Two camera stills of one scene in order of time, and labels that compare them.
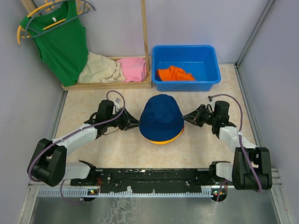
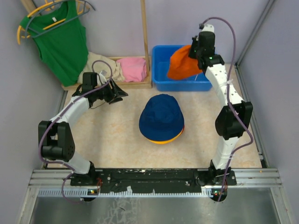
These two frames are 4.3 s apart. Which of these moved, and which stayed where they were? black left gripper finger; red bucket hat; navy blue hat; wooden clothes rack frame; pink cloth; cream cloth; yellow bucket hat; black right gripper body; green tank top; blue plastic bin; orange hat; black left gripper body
Moved: orange hat; black left gripper body; black right gripper body; black left gripper finger
Stayed: red bucket hat; green tank top; navy blue hat; blue plastic bin; yellow bucket hat; pink cloth; cream cloth; wooden clothes rack frame
